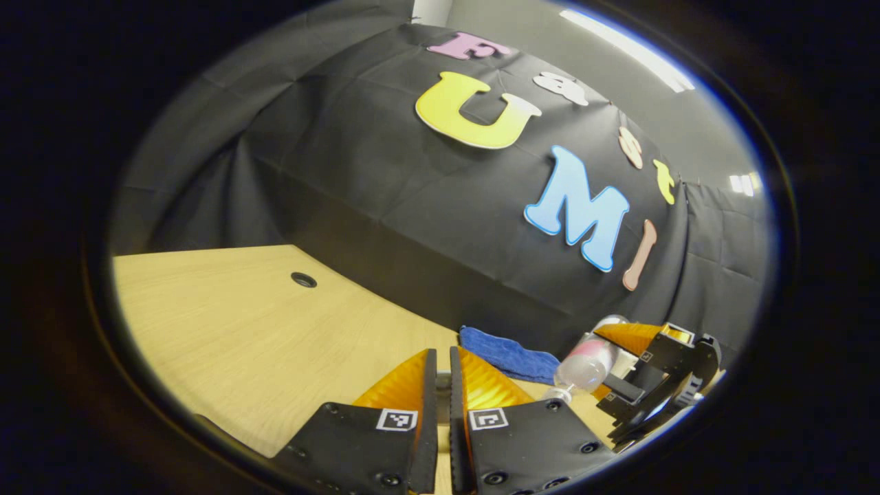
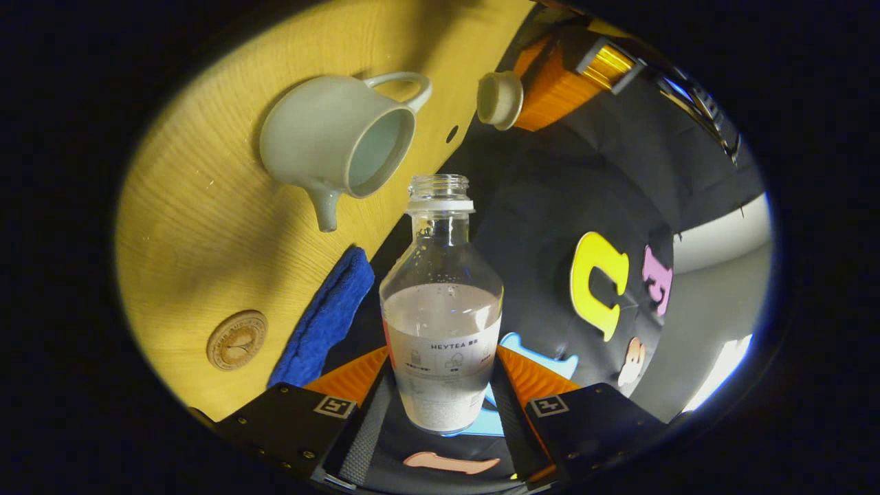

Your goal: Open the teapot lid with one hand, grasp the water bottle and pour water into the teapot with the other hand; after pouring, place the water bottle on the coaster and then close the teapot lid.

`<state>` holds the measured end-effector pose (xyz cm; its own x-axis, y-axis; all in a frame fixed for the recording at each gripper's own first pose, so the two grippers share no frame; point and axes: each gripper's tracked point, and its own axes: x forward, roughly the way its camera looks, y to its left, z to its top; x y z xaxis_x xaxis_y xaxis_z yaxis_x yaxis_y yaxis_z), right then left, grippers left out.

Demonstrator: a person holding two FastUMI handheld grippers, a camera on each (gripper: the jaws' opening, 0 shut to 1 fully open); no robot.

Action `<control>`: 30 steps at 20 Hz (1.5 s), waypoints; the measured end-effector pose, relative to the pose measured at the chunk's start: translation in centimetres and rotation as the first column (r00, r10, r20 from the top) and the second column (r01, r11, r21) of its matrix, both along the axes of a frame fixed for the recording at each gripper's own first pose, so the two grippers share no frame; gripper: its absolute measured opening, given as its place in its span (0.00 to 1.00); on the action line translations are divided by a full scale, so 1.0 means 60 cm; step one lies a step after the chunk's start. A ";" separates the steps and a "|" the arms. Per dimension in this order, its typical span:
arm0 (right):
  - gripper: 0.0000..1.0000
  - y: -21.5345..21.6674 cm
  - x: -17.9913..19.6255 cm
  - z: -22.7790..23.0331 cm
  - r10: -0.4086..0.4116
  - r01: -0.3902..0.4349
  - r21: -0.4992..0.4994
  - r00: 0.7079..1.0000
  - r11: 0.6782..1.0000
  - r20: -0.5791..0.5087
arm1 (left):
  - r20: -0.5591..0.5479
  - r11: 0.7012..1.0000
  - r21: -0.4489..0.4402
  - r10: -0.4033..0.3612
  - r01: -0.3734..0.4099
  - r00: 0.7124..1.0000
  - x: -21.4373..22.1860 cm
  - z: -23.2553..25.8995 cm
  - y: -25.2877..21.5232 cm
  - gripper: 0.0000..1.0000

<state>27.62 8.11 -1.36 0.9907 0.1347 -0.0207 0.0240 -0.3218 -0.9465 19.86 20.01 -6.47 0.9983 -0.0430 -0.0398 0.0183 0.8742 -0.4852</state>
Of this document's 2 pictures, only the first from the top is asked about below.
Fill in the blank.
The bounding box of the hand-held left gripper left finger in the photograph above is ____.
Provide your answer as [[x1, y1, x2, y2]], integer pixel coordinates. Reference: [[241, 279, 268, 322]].
[[272, 349, 439, 495]]

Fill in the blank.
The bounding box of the clear plastic water bottle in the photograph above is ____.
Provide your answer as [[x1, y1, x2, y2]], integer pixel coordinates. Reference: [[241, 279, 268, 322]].
[[543, 315, 630, 403]]

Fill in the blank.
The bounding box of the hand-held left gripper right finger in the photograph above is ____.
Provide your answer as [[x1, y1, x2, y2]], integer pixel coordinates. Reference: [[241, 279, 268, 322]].
[[450, 346, 616, 495]]

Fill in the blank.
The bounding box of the blue folded towel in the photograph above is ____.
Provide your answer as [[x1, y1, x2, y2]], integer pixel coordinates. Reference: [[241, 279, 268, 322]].
[[459, 326, 561, 384]]

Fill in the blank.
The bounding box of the black backdrop cloth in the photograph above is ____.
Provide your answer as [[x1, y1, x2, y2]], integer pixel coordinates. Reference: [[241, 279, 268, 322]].
[[110, 24, 767, 358]]

